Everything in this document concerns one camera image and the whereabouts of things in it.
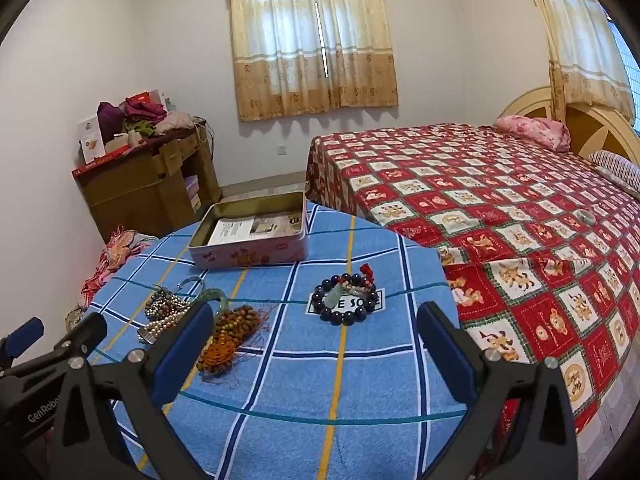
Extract pearl bead necklace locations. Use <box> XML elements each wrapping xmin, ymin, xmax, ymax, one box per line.
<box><xmin>136</xmin><ymin>287</ymin><xmax>194</xmax><ymax>345</ymax></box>

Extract silver bangle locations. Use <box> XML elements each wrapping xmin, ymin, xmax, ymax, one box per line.
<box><xmin>174</xmin><ymin>275</ymin><xmax>205</xmax><ymax>304</ymax></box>

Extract brown wooden bead necklace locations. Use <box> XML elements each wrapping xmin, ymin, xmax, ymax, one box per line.
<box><xmin>195</xmin><ymin>303</ymin><xmax>264</xmax><ymax>377</ymax></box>

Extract pink metal tin box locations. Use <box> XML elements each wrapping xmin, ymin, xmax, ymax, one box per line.
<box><xmin>188</xmin><ymin>192</ymin><xmax>309</xmax><ymax>270</ymax></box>

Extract dark blue bead bracelet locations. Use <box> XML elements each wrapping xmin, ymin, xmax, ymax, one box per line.
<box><xmin>309</xmin><ymin>272</ymin><xmax>382</xmax><ymax>328</ymax></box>

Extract red tassel charm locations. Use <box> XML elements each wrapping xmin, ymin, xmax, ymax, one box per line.
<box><xmin>359</xmin><ymin>263</ymin><xmax>375</xmax><ymax>289</ymax></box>

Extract pink clothes pile on floor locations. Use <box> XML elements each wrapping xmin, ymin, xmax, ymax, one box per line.
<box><xmin>79</xmin><ymin>226</ymin><xmax>156</xmax><ymax>311</ymax></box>

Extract brown wooden desk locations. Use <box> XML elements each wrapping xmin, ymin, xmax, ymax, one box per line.
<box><xmin>74</xmin><ymin>118</ymin><xmax>222</xmax><ymax>240</ymax></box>

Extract printed paper in tin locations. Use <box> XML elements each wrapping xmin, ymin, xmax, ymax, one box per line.
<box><xmin>207</xmin><ymin>211</ymin><xmax>303</xmax><ymax>246</ymax></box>

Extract red patterned bedspread bed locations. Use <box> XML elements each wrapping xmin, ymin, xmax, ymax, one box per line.
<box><xmin>304</xmin><ymin>122</ymin><xmax>640</xmax><ymax>434</ymax></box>

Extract blue plaid tablecloth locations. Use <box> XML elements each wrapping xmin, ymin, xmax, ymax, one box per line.
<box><xmin>90</xmin><ymin>205</ymin><xmax>465</xmax><ymax>479</ymax></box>

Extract boxes in desk shelf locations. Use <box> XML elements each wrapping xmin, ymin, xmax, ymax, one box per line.
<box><xmin>184</xmin><ymin>176</ymin><xmax>202</xmax><ymax>212</ymax></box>

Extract white product box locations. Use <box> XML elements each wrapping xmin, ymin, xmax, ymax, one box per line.
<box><xmin>78</xmin><ymin>115</ymin><xmax>106</xmax><ymax>164</ymax></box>

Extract red flat box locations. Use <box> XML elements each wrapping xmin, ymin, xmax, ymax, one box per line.
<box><xmin>72</xmin><ymin>143</ymin><xmax>149</xmax><ymax>180</ymax></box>

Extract clothes pile on desk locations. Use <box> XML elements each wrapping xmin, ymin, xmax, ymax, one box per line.
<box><xmin>96</xmin><ymin>96</ymin><xmax>195</xmax><ymax>142</ymax></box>

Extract striped pillow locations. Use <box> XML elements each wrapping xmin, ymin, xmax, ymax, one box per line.
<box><xmin>589</xmin><ymin>150</ymin><xmax>640</xmax><ymax>192</ymax></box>

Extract pink pillow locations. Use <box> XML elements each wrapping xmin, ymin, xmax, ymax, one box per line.
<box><xmin>494</xmin><ymin>115</ymin><xmax>570</xmax><ymax>153</ymax></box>

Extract cream wooden headboard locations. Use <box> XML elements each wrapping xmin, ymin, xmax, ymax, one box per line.
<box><xmin>501</xmin><ymin>86</ymin><xmax>640</xmax><ymax>165</ymax></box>

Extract beige side curtain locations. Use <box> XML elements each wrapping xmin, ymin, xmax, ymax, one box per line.
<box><xmin>534</xmin><ymin>0</ymin><xmax>636</xmax><ymax>125</ymax></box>

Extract beige window curtain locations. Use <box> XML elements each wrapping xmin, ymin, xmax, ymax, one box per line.
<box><xmin>228</xmin><ymin>0</ymin><xmax>398</xmax><ymax>122</ymax></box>

